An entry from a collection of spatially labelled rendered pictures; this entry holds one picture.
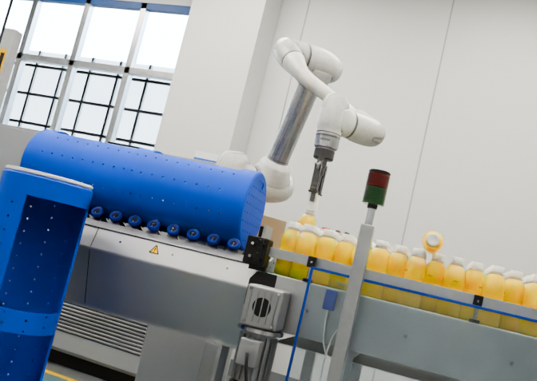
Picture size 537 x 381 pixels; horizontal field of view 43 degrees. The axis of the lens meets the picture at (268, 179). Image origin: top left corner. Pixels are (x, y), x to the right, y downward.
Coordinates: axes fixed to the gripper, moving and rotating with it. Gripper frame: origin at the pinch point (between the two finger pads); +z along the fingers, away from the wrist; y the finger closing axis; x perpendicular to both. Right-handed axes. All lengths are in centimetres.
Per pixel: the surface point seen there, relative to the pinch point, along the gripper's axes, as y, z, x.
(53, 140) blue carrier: 21, -1, -96
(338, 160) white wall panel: -269, -66, -42
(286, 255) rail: 30.3, 21.1, 1.5
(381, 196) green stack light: 48, 0, 28
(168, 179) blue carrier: 23, 5, -47
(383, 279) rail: 30.3, 21.5, 32.5
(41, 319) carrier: 52, 57, -63
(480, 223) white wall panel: -255, -38, 69
